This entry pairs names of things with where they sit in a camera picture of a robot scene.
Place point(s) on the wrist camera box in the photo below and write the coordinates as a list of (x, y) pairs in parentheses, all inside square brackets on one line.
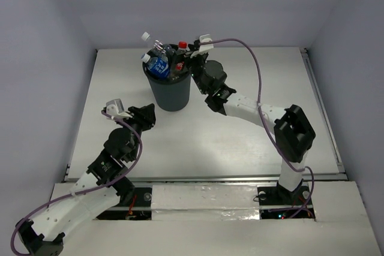
[(114, 109), (205, 44)]

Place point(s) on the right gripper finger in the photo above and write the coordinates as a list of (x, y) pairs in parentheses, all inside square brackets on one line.
[(176, 57), (193, 49)]

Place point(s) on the blue label water bottle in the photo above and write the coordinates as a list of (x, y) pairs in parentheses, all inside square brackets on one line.
[(158, 67)]

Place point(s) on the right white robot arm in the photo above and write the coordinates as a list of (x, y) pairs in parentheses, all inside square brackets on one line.
[(288, 129)]

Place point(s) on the red label clear bottle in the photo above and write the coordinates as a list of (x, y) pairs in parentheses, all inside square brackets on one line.
[(182, 45)]

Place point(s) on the metal rail right side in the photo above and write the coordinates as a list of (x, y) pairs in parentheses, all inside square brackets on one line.
[(330, 134)]

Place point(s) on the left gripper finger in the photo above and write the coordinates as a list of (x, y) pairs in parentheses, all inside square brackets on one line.
[(138, 110), (148, 115)]

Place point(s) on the black plastic waste bin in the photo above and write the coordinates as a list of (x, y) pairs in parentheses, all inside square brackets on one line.
[(170, 95)]

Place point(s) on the clear unlabelled plastic bottle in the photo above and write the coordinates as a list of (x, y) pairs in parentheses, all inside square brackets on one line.
[(158, 47)]

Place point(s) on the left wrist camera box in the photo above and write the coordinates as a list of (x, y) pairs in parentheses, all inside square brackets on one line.
[(114, 109)]

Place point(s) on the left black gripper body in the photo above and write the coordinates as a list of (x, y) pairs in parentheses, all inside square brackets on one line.
[(141, 115)]

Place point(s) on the metal rail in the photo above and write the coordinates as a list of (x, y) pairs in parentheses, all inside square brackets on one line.
[(273, 178), (330, 134)]

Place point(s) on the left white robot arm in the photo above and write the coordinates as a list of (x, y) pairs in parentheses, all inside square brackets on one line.
[(104, 183)]

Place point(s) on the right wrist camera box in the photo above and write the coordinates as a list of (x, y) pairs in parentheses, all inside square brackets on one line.
[(205, 44)]

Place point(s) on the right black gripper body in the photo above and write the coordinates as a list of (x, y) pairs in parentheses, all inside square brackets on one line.
[(196, 66)]

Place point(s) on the metal rail front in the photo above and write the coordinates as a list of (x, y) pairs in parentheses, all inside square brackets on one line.
[(273, 178)]

